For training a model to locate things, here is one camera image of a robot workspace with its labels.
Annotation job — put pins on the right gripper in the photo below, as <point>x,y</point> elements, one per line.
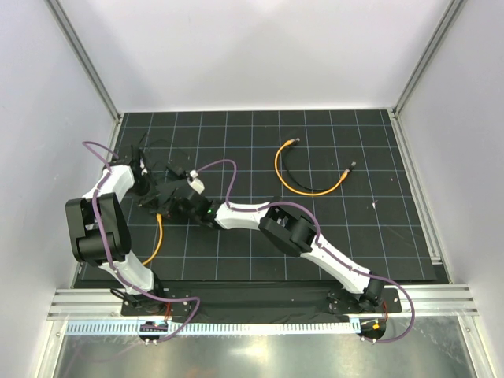
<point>172,213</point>

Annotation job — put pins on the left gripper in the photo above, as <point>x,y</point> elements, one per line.
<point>152,194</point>

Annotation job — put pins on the black network switch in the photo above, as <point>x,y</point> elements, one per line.
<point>167,191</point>

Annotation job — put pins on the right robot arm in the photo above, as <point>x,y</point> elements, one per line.
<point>291,228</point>

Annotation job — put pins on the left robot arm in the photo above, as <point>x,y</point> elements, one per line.
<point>99,233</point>

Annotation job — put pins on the black power adapter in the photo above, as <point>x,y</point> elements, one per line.
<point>174,172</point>

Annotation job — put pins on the black grid mat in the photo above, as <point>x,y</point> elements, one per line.
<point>274,196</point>

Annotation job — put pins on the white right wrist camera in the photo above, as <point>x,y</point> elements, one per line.
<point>194,182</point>

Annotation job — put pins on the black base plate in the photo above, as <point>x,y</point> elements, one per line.
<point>281,302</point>

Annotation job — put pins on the aluminium frame rail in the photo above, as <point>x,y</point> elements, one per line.
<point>423,300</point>

